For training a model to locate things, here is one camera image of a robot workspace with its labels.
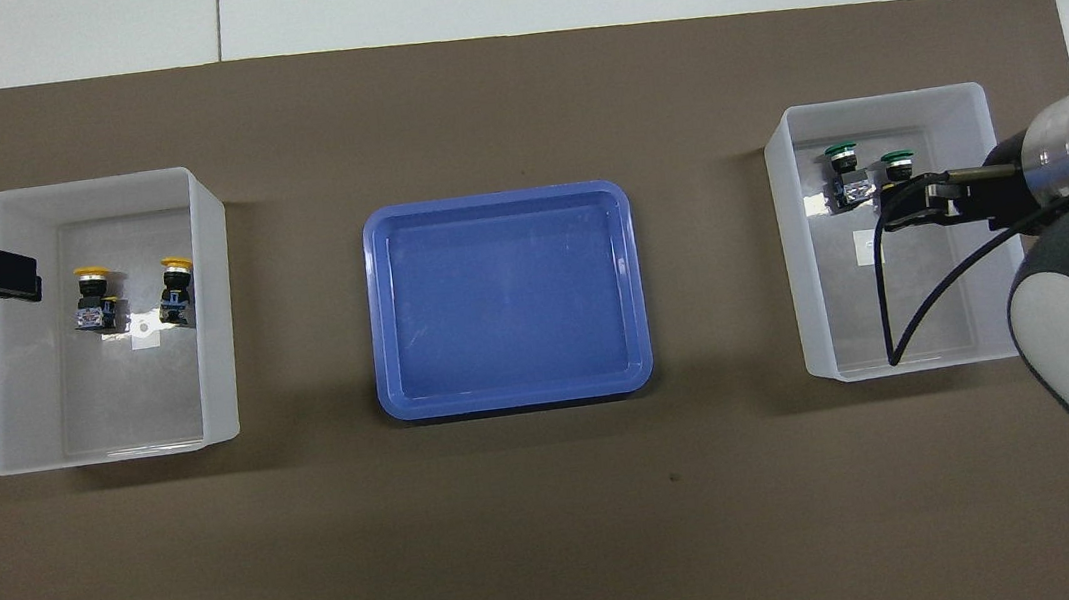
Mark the yellow mushroom push button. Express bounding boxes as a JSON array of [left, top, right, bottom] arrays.
[[152, 253, 201, 330], [69, 261, 131, 336]]

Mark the translucent white plastic box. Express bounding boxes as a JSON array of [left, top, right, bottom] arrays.
[[0, 163, 252, 477], [758, 77, 1048, 389]]

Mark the blue plastic tray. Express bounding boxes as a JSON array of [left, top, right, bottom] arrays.
[[356, 176, 658, 426]]

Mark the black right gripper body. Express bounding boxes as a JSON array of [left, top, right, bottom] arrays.
[[944, 126, 1058, 238]]

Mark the green mushroom push button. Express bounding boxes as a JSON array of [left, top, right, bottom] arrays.
[[819, 138, 879, 210], [865, 148, 921, 202]]

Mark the brown paper table mat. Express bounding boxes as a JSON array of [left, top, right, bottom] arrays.
[[0, 0, 1069, 600]]

